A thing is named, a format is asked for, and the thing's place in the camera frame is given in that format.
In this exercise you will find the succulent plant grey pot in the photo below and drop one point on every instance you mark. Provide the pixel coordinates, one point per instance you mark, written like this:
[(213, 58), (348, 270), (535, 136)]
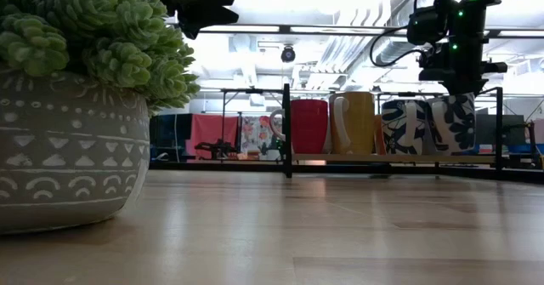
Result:
[(64, 149)]

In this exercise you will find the blue bin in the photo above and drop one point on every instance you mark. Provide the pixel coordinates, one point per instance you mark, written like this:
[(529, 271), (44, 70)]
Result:
[(527, 148)]

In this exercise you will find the red hanging cloth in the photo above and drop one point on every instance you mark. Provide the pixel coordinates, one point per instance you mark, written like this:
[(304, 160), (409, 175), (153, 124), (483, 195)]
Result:
[(212, 127)]

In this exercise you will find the orange mug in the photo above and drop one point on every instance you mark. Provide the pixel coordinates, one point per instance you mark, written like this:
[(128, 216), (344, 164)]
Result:
[(379, 136)]

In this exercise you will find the black background stand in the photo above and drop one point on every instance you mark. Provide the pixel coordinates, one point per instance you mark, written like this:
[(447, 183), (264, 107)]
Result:
[(244, 91)]

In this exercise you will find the black background robot arms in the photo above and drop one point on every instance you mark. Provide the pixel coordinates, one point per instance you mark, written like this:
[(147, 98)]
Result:
[(217, 149)]

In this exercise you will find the wooden shelf black frame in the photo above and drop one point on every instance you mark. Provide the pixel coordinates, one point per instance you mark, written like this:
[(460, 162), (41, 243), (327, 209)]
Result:
[(287, 127)]

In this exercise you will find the black overhead camera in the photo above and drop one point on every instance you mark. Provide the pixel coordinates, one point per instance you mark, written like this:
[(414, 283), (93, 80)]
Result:
[(288, 54)]

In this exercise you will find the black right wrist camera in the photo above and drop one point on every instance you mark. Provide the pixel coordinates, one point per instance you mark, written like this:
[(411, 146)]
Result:
[(425, 25)]

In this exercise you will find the blue floral white mug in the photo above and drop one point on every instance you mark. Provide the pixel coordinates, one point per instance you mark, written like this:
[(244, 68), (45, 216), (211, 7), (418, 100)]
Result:
[(455, 125), (404, 127)]

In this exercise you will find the floral patterned cloth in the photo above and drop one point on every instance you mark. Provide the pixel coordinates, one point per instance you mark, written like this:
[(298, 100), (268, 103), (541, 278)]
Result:
[(255, 134)]

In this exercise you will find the black background monitor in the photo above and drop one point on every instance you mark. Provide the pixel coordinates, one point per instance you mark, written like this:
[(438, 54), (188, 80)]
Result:
[(168, 136)]

